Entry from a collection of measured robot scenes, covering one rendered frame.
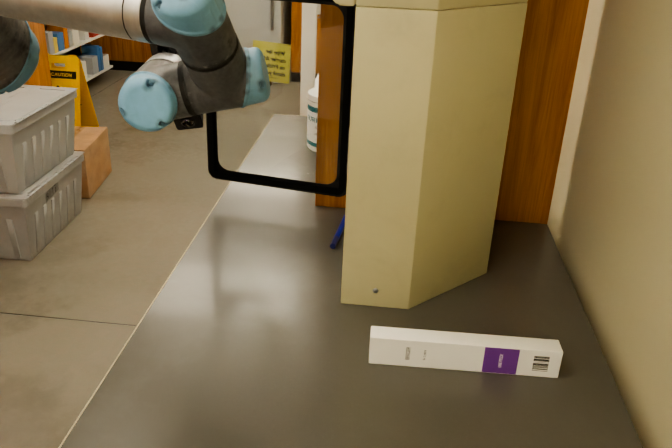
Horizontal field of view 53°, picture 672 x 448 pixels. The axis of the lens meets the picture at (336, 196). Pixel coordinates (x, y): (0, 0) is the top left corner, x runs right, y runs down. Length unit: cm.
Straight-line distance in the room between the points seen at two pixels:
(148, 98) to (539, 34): 75
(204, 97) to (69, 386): 175
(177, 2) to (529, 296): 75
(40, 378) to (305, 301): 160
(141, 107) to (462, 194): 51
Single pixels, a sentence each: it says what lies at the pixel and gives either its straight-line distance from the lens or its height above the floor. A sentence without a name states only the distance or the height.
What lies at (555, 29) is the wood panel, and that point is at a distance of 134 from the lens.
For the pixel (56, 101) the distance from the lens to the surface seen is 332.
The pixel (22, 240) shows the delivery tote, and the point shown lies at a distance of 327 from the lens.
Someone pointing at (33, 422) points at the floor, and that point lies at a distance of 241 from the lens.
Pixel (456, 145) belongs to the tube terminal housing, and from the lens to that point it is 103.
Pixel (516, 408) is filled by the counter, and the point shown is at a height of 94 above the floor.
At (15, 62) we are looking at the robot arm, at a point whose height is 130.
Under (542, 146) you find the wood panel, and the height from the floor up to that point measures 111.
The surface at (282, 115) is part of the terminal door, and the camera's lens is 133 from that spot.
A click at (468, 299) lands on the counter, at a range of 115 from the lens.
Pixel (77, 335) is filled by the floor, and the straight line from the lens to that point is 275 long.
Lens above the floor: 154
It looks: 24 degrees down
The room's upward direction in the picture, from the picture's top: 3 degrees clockwise
